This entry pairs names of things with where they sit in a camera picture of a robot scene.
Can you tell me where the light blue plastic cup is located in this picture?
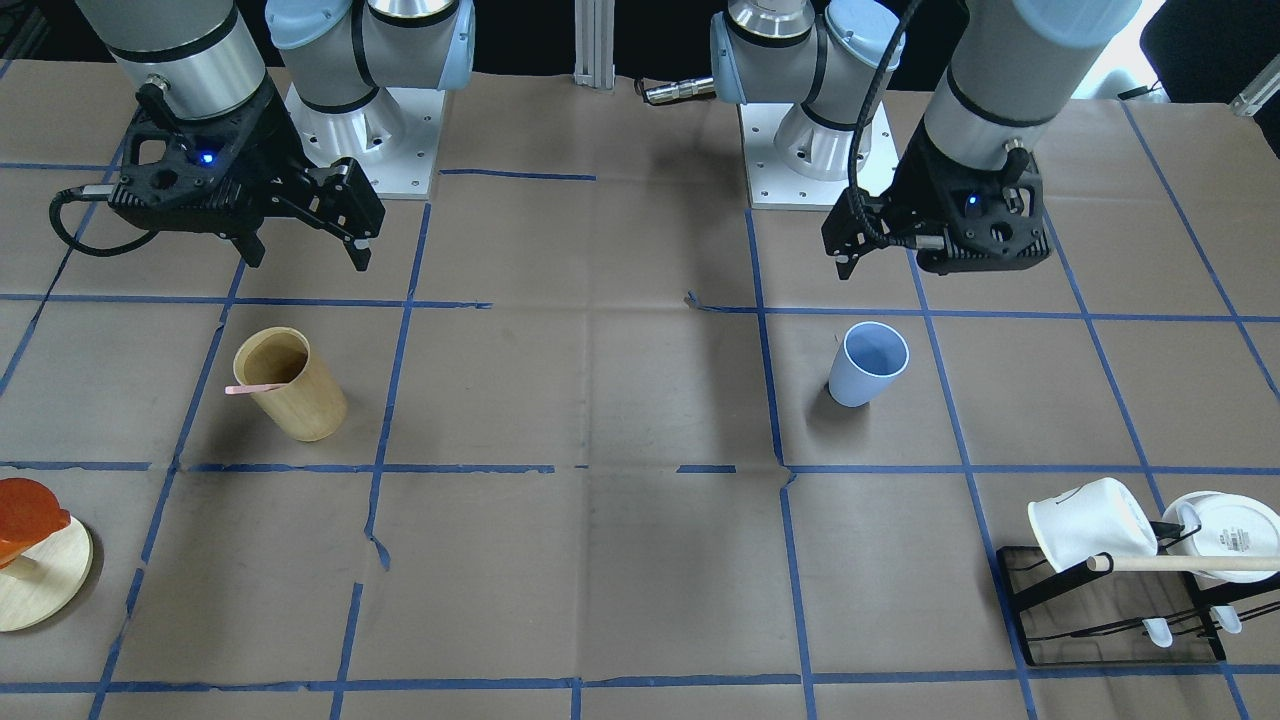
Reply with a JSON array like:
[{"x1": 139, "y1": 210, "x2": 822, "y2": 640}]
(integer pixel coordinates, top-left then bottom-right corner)
[{"x1": 827, "y1": 322, "x2": 910, "y2": 407}]

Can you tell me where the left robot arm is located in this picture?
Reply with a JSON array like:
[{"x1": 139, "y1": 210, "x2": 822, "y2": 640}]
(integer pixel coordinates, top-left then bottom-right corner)
[{"x1": 710, "y1": 1, "x2": 1139, "y2": 279}]

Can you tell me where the pink chopstick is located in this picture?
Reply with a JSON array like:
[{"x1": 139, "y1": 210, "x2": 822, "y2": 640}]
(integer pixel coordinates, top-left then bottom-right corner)
[{"x1": 223, "y1": 383, "x2": 288, "y2": 396}]

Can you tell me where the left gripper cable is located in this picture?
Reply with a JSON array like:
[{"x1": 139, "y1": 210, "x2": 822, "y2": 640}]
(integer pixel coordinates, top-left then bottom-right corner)
[{"x1": 849, "y1": 0, "x2": 925, "y2": 249}]

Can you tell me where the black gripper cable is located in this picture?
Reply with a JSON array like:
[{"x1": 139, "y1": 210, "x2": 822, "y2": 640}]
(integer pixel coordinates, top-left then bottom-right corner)
[{"x1": 47, "y1": 184, "x2": 161, "y2": 258}]

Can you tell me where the aluminium frame post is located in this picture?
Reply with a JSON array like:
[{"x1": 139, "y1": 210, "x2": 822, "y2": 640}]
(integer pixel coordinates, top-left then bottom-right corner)
[{"x1": 573, "y1": 0, "x2": 616, "y2": 94}]

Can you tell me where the bamboo wooden cup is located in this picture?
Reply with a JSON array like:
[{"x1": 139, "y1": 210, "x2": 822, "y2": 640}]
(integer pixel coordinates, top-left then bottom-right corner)
[{"x1": 232, "y1": 325, "x2": 348, "y2": 442}]

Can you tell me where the orange mug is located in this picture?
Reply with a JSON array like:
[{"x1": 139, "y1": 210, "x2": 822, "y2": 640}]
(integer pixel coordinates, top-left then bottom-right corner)
[{"x1": 1, "y1": 477, "x2": 70, "y2": 568}]

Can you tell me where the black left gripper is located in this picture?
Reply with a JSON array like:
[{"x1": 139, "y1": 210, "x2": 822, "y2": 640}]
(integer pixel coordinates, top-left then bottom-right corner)
[{"x1": 822, "y1": 128, "x2": 1053, "y2": 281}]

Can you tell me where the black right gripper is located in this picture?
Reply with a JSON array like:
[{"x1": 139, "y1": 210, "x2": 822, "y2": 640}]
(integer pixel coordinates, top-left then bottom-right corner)
[{"x1": 108, "y1": 76, "x2": 385, "y2": 272}]

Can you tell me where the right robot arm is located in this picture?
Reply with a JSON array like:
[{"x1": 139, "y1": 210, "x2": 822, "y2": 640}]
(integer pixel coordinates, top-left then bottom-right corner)
[{"x1": 49, "y1": 1, "x2": 476, "y2": 272}]

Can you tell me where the black wire cup rack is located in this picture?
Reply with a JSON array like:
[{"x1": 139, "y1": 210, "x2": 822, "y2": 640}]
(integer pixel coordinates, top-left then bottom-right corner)
[{"x1": 996, "y1": 546, "x2": 1226, "y2": 667}]

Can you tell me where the wooden mug tree stand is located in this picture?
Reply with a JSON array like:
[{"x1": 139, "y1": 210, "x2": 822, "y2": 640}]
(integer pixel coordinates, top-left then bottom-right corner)
[{"x1": 1, "y1": 518, "x2": 95, "y2": 633}]

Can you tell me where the white smiley mug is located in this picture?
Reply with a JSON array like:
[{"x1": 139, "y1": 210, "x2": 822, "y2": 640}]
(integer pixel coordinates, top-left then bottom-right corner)
[
  {"x1": 1027, "y1": 477, "x2": 1158, "y2": 573},
  {"x1": 1162, "y1": 491, "x2": 1279, "y2": 559}
]

